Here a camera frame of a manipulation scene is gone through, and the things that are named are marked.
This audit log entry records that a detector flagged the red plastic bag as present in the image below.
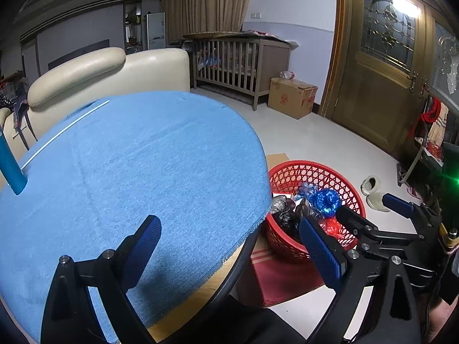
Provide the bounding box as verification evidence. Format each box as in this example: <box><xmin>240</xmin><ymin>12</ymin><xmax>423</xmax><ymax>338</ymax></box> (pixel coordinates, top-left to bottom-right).
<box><xmin>319</xmin><ymin>217</ymin><xmax>357</xmax><ymax>249</ymax></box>

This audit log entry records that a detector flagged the pale slipper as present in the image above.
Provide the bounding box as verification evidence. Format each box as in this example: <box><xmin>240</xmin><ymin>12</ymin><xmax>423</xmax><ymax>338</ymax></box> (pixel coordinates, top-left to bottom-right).
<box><xmin>369</xmin><ymin>191</ymin><xmax>391</xmax><ymax>213</ymax></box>
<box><xmin>360</xmin><ymin>175</ymin><xmax>382</xmax><ymax>196</ymax></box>

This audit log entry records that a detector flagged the round wooden table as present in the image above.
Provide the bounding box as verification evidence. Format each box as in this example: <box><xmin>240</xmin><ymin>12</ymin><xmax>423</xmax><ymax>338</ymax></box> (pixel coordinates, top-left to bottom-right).
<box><xmin>147</xmin><ymin>222</ymin><xmax>273</xmax><ymax>334</ymax></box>

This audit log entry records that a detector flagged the flat cardboard sheet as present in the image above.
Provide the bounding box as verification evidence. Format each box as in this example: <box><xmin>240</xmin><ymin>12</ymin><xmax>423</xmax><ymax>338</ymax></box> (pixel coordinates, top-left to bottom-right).
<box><xmin>265</xmin><ymin>153</ymin><xmax>290</xmax><ymax>173</ymax></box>

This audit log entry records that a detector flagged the wooden door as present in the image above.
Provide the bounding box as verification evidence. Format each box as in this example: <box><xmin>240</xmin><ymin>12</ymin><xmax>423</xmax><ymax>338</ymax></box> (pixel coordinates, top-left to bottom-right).
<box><xmin>319</xmin><ymin>0</ymin><xmax>459</xmax><ymax>158</ymax></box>

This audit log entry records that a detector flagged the blue tablecloth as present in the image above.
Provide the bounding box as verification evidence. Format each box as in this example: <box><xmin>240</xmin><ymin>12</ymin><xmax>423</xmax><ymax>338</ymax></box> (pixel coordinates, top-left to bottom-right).
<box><xmin>0</xmin><ymin>91</ymin><xmax>272</xmax><ymax>344</ymax></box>

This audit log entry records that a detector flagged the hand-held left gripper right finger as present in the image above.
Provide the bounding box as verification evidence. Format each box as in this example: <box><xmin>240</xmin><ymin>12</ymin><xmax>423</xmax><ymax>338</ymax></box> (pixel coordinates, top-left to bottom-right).
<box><xmin>299</xmin><ymin>216</ymin><xmax>421</xmax><ymax>344</ymax></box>

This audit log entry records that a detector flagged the brown cardboard box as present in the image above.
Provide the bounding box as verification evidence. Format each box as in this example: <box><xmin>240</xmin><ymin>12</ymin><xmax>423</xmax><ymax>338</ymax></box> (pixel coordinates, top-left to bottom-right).
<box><xmin>268</xmin><ymin>77</ymin><xmax>318</xmax><ymax>120</ymax></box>

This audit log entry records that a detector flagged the beige curtain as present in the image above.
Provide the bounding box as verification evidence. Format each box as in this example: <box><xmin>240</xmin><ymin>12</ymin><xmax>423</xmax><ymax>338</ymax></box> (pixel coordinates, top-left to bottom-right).
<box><xmin>160</xmin><ymin>0</ymin><xmax>259</xmax><ymax>42</ymax></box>

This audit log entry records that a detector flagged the beige striped cloth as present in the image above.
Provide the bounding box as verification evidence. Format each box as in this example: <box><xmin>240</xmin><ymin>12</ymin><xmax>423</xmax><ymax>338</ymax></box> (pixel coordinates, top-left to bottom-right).
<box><xmin>428</xmin><ymin>102</ymin><xmax>449</xmax><ymax>144</ymax></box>

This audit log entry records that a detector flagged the thin white rod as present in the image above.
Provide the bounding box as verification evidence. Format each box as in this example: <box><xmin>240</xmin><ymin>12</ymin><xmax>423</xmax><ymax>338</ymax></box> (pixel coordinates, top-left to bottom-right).
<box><xmin>20</xmin><ymin>100</ymin><xmax>110</xmax><ymax>171</ymax></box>

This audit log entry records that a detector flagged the display cabinet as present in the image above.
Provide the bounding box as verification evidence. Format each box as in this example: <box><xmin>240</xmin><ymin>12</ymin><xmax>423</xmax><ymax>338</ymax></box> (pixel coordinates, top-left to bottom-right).
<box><xmin>124</xmin><ymin>3</ymin><xmax>146</xmax><ymax>52</ymax></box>

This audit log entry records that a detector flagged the wooden crib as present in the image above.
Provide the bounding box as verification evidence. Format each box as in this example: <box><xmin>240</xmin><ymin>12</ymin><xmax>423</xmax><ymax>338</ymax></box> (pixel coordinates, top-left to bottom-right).
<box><xmin>183</xmin><ymin>30</ymin><xmax>300</xmax><ymax>112</ymax></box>

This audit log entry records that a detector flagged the white refrigerator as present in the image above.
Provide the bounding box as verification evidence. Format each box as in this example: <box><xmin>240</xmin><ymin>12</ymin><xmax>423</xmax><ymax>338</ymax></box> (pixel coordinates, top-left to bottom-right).
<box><xmin>144</xmin><ymin>12</ymin><xmax>166</xmax><ymax>51</ymax></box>

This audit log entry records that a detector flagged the red plastic lattice basket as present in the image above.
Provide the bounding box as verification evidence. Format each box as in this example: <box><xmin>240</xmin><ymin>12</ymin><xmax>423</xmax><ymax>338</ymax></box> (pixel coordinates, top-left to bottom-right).
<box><xmin>264</xmin><ymin>161</ymin><xmax>367</xmax><ymax>262</ymax></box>

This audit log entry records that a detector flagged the cream leather sofa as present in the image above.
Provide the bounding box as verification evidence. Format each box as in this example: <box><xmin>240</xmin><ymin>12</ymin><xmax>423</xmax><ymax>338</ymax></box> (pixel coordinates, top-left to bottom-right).
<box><xmin>0</xmin><ymin>46</ymin><xmax>190</xmax><ymax>144</ymax></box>

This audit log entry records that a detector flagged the blue plastic bag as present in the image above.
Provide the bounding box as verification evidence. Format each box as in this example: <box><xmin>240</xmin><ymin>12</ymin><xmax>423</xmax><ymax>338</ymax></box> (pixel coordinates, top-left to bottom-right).
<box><xmin>314</xmin><ymin>188</ymin><xmax>341</xmax><ymax>217</ymax></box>

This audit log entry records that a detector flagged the blue thermos bottle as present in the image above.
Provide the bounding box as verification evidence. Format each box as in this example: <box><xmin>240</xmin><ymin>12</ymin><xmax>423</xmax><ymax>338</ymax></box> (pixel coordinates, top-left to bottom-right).
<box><xmin>0</xmin><ymin>129</ymin><xmax>27</xmax><ymax>195</ymax></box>

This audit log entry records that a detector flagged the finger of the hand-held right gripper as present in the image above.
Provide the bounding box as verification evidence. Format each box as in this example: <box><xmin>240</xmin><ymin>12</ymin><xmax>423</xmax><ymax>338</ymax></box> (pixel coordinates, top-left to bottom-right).
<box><xmin>335</xmin><ymin>205</ymin><xmax>419</xmax><ymax>259</ymax></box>
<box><xmin>382</xmin><ymin>193</ymin><xmax>441</xmax><ymax>238</ymax></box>

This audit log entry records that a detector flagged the red cardboard box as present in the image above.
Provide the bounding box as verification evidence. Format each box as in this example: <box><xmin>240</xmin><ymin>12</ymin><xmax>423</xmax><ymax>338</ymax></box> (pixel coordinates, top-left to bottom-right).
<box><xmin>235</xmin><ymin>236</ymin><xmax>336</xmax><ymax>309</ymax></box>

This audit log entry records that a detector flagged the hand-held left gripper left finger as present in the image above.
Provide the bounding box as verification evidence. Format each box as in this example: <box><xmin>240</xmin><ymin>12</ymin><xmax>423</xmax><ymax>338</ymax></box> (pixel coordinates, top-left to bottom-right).
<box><xmin>40</xmin><ymin>215</ymin><xmax>163</xmax><ymax>344</ymax></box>

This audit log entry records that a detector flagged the black plastic bag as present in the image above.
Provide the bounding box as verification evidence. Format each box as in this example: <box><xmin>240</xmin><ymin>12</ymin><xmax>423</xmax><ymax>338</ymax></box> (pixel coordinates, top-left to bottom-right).
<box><xmin>271</xmin><ymin>195</ymin><xmax>323</xmax><ymax>244</ymax></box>

